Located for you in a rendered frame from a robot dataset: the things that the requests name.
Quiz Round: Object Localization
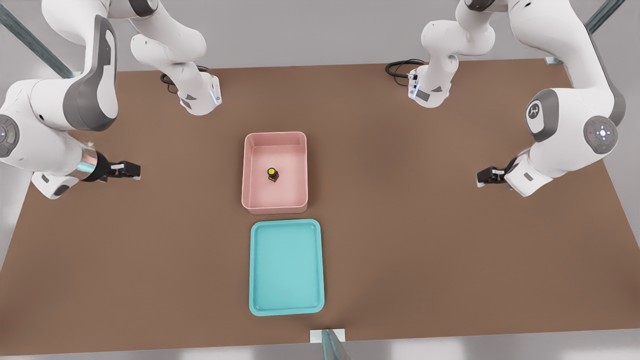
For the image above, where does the pink plastic box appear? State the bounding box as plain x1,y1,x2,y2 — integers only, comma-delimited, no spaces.
241,131,309,215

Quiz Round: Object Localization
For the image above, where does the blue-green tray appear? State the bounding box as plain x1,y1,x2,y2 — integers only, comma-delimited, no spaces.
248,219,326,317

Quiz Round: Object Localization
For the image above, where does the black cable loop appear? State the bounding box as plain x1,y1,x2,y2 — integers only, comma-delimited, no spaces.
385,59,429,87
160,65,210,95

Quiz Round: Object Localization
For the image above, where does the silver frame post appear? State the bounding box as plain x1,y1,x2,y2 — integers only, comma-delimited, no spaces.
309,328,351,360
545,0,627,66
0,4,81,80

